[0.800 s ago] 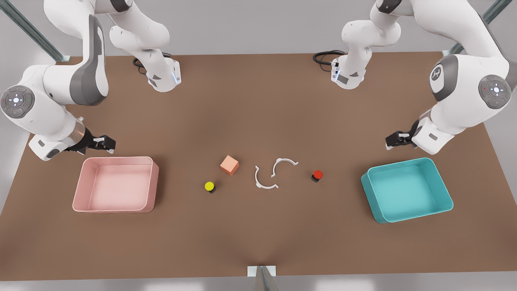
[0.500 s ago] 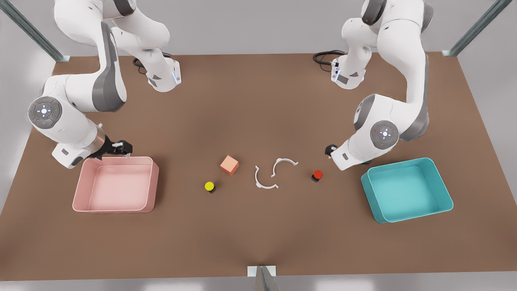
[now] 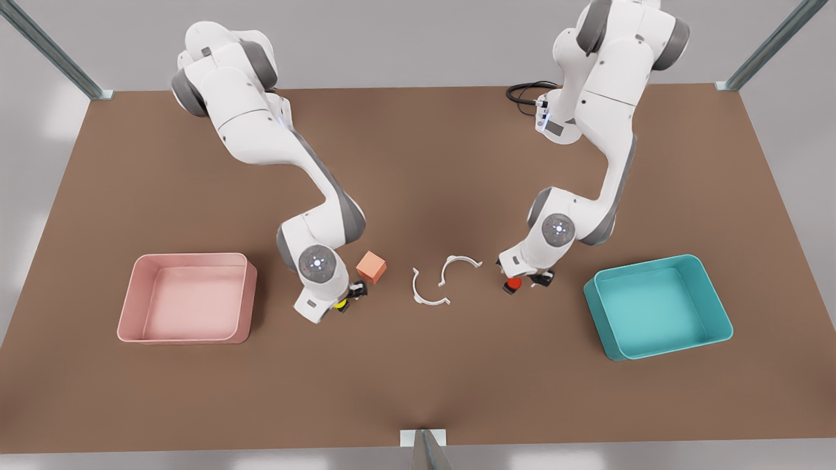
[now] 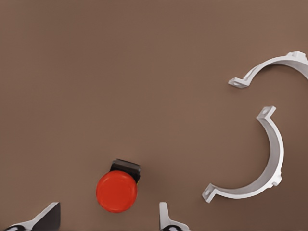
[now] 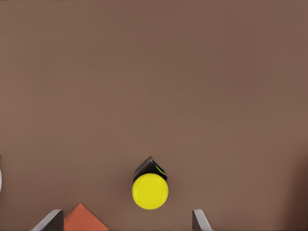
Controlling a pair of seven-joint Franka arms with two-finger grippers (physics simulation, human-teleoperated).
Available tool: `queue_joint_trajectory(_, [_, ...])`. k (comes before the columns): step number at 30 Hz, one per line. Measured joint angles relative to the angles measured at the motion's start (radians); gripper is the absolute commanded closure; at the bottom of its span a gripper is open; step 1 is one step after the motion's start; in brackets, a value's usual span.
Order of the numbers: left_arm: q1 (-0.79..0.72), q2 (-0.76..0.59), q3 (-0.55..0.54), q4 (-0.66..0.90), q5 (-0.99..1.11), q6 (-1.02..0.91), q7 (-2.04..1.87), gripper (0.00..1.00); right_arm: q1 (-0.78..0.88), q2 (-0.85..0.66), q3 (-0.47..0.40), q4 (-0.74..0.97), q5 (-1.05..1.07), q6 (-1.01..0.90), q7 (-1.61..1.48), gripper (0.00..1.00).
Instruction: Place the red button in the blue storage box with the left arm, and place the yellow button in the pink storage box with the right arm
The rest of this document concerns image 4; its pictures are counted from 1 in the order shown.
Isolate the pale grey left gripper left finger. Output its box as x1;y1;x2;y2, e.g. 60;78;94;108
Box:
4;202;61;231

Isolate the red push button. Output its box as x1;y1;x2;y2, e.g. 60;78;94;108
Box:
95;158;141;214

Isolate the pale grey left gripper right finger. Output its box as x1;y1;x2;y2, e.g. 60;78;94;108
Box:
159;202;191;231

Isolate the white half-ring pipe clamp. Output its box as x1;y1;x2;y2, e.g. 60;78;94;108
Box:
228;51;308;89
202;105;285;204

